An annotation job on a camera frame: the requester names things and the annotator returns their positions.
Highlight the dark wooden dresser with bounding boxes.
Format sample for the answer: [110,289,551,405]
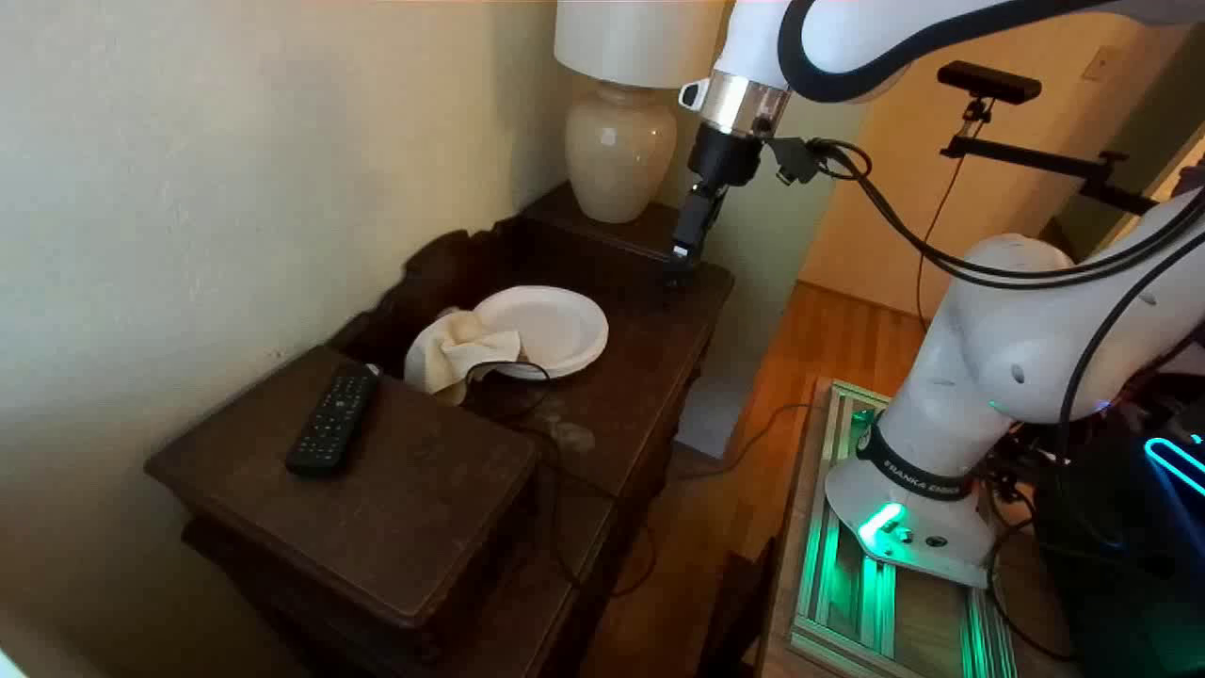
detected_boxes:
[144,181,738,678]

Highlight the white lampshade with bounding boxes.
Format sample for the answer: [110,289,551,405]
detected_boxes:
[553,0,738,94]

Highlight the black stereo camera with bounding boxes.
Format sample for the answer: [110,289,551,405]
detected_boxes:
[935,56,1046,110]

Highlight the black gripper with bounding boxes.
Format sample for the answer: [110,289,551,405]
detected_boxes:
[665,126,769,284]

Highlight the black computer with neon light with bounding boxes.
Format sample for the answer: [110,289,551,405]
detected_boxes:
[1036,372,1205,678]

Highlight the white round plate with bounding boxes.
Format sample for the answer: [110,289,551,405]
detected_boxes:
[469,284,613,386]

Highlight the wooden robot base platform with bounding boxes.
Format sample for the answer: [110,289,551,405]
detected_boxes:
[758,377,1085,678]

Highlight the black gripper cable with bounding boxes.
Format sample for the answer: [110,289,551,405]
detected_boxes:
[764,132,1205,294]

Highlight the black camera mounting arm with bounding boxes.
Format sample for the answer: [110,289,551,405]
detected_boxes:
[939,94,1161,219]

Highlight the beige ceramic lamp base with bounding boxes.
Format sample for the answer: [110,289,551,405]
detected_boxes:
[561,79,681,226]

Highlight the black base cable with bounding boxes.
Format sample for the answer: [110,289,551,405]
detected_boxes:
[979,518,1085,668]

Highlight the thin black cord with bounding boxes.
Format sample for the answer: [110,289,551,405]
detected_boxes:
[464,359,660,609]

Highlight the dark wooden raised box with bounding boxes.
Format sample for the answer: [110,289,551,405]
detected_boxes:
[144,348,544,637]
[518,181,690,270]

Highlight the black remote control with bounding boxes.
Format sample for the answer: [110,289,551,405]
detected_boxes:
[281,363,384,480]

